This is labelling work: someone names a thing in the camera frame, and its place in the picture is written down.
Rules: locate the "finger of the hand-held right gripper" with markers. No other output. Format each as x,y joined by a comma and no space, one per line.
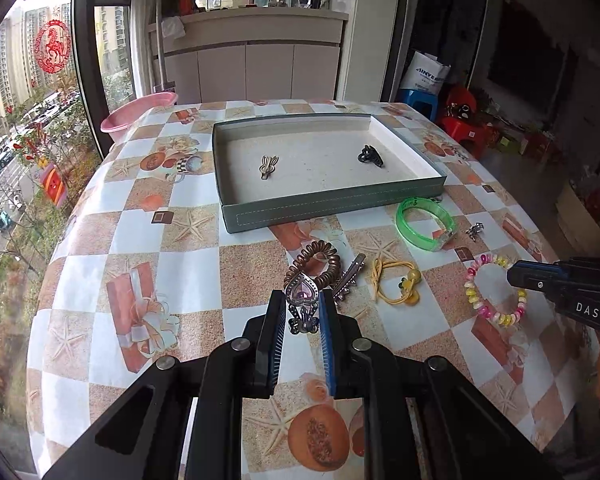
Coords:
527,280
547,265

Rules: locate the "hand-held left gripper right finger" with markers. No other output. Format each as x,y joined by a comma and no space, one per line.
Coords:
327,350

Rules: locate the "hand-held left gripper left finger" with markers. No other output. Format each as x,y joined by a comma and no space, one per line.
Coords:
279,340

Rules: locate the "small silver clip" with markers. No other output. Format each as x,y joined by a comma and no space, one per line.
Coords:
474,231

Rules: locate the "silver alligator hair clip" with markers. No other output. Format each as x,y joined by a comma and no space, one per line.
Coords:
352,270

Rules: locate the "grey-green shallow tray box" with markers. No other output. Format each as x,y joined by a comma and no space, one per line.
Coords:
320,170

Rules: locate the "pile of cardboard boxes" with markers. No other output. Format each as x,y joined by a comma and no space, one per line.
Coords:
525,142

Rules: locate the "red plastic chair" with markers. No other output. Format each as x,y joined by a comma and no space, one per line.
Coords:
462,127

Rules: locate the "bunny-shaped metal hair clip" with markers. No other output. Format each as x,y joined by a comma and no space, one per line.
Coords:
267,166

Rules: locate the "black claw hair clip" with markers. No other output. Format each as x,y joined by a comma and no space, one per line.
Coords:
370,155

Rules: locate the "blue plastic stool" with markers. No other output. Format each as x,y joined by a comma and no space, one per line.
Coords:
420,97

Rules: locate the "white printed bag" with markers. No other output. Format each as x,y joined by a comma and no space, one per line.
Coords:
422,75

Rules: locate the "pink plastic basin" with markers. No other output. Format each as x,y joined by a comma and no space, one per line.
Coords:
130,117

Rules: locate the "white sink cabinet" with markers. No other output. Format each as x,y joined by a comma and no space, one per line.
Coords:
270,70

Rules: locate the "red lantern window decal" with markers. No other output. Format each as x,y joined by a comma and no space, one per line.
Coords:
54,185

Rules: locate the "white hanging cloth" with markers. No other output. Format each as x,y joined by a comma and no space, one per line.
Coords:
172,27

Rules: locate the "round red window decal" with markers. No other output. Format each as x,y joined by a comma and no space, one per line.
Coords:
52,47

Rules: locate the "dark wall screen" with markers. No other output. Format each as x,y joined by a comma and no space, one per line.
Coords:
525,55

